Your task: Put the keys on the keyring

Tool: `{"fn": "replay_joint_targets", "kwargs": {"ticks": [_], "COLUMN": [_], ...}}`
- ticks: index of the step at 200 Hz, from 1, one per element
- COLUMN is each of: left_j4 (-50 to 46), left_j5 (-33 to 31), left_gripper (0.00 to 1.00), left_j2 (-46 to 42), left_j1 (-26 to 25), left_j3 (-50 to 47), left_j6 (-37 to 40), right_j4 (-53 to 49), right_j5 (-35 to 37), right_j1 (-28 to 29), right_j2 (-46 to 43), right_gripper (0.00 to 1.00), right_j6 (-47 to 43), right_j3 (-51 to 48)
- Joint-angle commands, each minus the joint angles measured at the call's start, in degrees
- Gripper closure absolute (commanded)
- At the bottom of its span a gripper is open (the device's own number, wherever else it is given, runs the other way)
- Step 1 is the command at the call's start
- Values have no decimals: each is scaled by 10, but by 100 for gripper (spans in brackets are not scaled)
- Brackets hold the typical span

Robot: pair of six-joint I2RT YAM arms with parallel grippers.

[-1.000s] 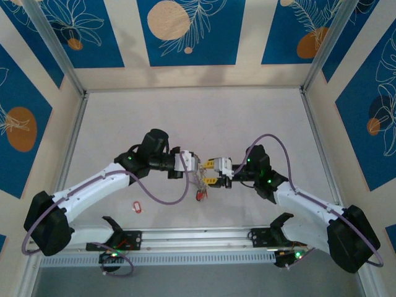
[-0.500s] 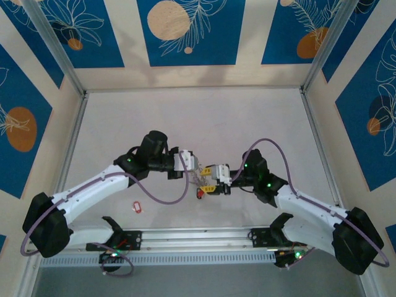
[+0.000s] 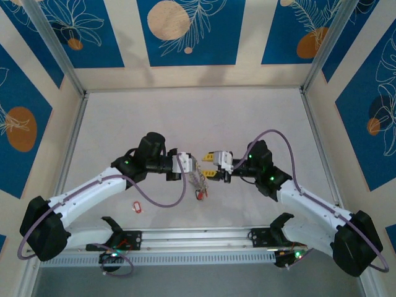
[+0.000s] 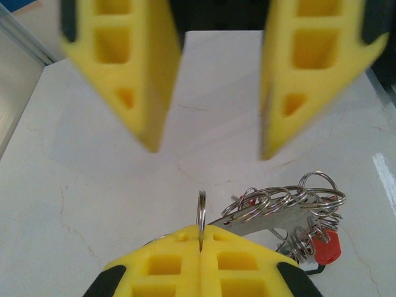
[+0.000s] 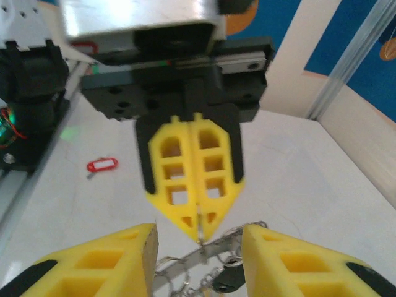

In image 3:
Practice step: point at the red plastic key tag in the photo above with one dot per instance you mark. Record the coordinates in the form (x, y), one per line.
(200, 195)
(136, 207)

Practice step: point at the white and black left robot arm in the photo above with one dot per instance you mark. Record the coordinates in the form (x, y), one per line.
(86, 195)

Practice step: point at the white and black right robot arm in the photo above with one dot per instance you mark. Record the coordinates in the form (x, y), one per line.
(309, 201)

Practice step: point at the right controller board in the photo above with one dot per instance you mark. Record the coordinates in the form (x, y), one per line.
(283, 260)

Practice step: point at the controller board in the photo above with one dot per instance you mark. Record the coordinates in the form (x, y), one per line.
(108, 258)
(283, 260)

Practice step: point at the left controller board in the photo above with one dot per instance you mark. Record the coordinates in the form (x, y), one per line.
(108, 258)

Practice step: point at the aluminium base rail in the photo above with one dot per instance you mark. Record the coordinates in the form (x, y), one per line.
(195, 238)

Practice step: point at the aluminium table side rail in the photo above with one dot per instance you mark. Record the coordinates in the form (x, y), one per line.
(313, 117)
(68, 154)

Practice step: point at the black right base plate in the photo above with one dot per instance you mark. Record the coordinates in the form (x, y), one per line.
(258, 238)

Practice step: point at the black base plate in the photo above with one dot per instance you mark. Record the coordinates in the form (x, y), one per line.
(136, 239)
(258, 238)

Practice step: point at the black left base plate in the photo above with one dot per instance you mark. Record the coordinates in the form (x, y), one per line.
(136, 239)

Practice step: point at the aluminium frame post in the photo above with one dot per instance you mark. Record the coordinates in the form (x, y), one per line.
(54, 43)
(328, 43)

